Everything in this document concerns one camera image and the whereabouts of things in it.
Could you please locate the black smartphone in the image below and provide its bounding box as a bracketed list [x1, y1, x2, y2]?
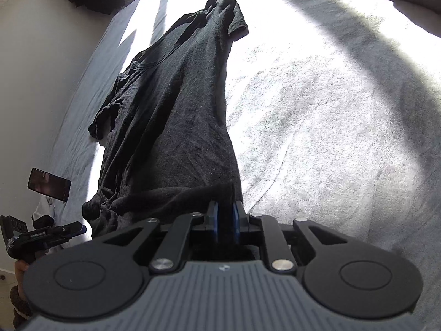
[28, 167, 72, 202]

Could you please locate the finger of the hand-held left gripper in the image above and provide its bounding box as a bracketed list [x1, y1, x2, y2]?
[64, 223, 88, 241]

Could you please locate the person's left hand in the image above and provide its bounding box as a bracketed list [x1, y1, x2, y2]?
[14, 260, 33, 300]

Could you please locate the black t-shirt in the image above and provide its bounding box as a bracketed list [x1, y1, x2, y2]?
[82, 0, 249, 244]

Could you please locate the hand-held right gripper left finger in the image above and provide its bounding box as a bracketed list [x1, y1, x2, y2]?
[90, 200, 222, 272]

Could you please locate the white cloth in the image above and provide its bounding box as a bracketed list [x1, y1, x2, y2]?
[32, 196, 57, 230]

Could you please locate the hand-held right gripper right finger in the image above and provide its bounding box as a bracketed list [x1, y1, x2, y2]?
[231, 200, 351, 274]

